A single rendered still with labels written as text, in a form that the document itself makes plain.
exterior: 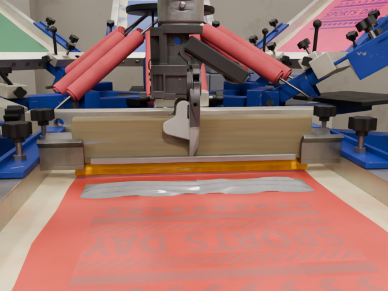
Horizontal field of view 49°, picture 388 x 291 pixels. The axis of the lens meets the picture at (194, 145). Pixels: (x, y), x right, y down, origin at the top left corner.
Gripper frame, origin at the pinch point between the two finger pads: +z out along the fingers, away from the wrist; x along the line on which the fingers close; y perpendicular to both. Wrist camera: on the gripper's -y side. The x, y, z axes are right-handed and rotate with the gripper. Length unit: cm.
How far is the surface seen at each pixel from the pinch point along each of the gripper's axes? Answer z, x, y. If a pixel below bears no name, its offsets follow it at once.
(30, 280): 5.3, 34.2, 18.8
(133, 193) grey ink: 4.9, 10.1, 10.2
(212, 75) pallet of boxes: 4, -295, -44
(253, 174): 5.3, 0.4, -10.6
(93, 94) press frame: -3, -61, 25
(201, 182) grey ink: 4.7, 6.7, -0.6
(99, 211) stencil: 5.3, 16.3, 14.5
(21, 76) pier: 7, -379, 138
